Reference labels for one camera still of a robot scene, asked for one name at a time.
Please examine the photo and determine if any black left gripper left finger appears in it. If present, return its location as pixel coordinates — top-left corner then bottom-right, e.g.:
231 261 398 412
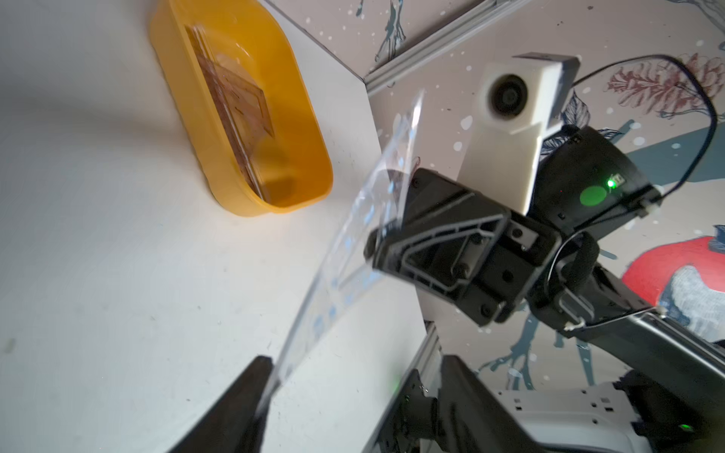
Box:
171 356 273 453

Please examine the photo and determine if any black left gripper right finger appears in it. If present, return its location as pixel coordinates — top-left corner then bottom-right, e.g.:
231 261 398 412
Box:
438 355 544 453

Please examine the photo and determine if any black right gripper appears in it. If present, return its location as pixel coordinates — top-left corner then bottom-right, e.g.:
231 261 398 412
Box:
364 168 562 327

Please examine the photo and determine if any clear triangle set square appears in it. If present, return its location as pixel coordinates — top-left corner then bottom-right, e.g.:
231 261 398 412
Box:
257 90 425 414

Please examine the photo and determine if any yellow plastic storage box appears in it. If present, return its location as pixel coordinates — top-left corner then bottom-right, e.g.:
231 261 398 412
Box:
149 1 333 217

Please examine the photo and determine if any pink triangle set square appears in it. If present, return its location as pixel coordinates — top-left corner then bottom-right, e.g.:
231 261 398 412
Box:
215 62 275 155

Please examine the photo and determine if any pink long stencil ruler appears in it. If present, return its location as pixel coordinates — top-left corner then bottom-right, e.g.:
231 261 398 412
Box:
186 26 265 200

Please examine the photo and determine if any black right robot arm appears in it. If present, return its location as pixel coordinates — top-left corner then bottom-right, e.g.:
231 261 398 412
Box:
364 126 724 452

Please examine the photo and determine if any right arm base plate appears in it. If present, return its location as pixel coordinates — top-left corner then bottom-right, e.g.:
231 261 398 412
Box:
366 369 445 453

